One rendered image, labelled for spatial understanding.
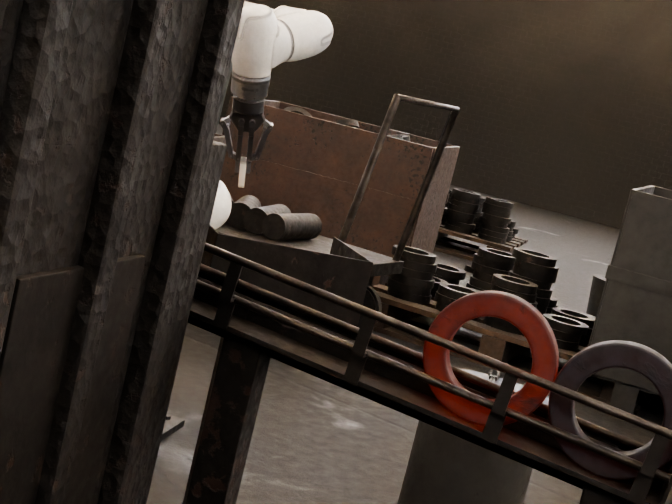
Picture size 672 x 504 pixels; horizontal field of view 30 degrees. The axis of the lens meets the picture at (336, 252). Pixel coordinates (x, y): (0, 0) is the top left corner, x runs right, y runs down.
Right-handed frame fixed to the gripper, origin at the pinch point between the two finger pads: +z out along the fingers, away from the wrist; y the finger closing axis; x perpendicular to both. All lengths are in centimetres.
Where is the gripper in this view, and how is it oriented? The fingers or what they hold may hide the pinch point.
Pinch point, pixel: (242, 172)
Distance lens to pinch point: 305.5
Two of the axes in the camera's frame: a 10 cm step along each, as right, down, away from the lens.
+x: -0.3, -4.9, 8.7
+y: 9.9, 0.9, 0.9
